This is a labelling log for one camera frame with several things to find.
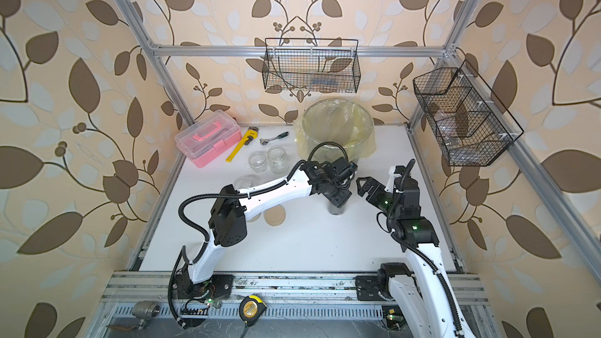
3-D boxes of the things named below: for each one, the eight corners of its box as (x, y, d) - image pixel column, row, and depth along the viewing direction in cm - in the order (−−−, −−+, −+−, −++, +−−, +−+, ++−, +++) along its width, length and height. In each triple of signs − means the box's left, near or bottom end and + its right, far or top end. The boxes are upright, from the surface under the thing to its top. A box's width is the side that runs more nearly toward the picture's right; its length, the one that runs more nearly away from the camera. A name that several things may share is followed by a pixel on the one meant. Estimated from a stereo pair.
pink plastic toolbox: (183, 154, 112) (172, 138, 103) (226, 125, 124) (219, 108, 115) (203, 172, 105) (193, 156, 96) (246, 139, 118) (241, 123, 109)
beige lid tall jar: (269, 174, 105) (266, 158, 96) (271, 161, 109) (268, 145, 100) (287, 174, 105) (285, 158, 96) (288, 161, 109) (286, 145, 101)
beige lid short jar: (250, 172, 105) (247, 164, 101) (252, 159, 110) (250, 151, 105) (267, 172, 105) (265, 164, 101) (269, 159, 110) (267, 151, 105)
